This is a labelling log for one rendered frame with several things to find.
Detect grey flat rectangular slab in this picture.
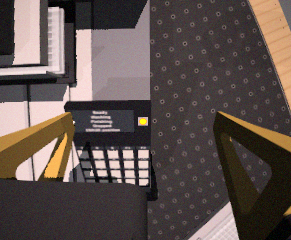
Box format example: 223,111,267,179
182,197,232,240

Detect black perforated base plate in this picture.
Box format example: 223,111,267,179
146,0,291,240

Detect light grey machine housing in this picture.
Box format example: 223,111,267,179
0,0,151,192

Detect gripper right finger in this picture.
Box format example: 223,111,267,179
213,112,291,240

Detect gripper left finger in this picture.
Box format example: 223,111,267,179
0,112,75,182

